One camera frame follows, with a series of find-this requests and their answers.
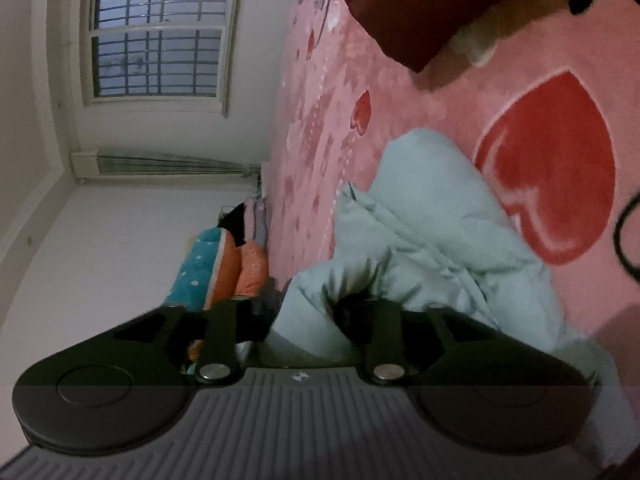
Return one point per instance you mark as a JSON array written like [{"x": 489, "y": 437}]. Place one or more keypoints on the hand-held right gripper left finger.
[{"x": 220, "y": 340}]

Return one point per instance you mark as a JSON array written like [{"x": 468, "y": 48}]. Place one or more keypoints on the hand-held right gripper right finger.
[{"x": 387, "y": 340}]

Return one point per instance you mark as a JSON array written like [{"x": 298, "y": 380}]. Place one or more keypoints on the light green padded jacket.
[{"x": 440, "y": 240}]

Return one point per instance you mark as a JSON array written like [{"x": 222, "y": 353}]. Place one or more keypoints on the teal dotted pillow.
[{"x": 205, "y": 270}]

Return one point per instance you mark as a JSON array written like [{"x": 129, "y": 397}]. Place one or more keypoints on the orange pillow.
[{"x": 252, "y": 270}]

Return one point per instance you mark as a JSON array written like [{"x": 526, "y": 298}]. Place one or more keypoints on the pink heart-print blanket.
[{"x": 425, "y": 100}]

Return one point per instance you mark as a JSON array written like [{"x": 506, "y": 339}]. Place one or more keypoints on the barred window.
[{"x": 160, "y": 32}]

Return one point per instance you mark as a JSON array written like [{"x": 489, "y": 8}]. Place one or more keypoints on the dark red cloth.
[{"x": 425, "y": 5}]

